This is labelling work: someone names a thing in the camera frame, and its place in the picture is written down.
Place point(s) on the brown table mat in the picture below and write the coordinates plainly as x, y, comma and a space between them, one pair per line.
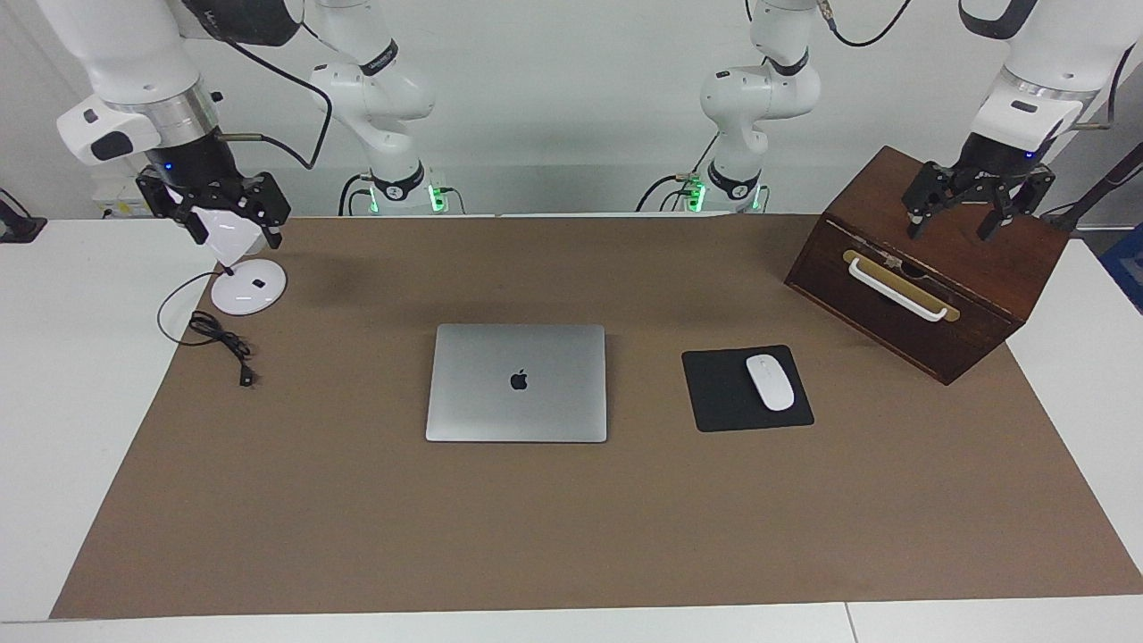
571, 518

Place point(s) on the black stand base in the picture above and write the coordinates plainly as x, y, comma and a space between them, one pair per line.
18, 228

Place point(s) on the black tripod pole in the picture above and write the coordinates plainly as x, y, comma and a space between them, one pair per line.
1107, 183

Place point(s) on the white computer mouse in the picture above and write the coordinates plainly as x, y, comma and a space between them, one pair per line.
770, 382

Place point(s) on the black mouse pad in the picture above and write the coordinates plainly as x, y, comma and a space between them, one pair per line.
714, 393

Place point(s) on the dark brown wooden box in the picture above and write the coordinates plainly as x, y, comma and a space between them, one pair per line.
946, 232

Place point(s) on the white desk lamp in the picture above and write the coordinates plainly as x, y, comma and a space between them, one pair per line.
250, 290

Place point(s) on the blue crate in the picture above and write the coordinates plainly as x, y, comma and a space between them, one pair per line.
1127, 268

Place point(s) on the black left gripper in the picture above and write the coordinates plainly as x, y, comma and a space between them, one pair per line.
991, 170

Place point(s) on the white power strip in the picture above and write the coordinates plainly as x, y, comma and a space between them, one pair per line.
116, 201

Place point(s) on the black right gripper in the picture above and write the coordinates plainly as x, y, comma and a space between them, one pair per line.
201, 174

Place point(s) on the silver grey laptop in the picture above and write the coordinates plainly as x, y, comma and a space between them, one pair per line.
518, 411

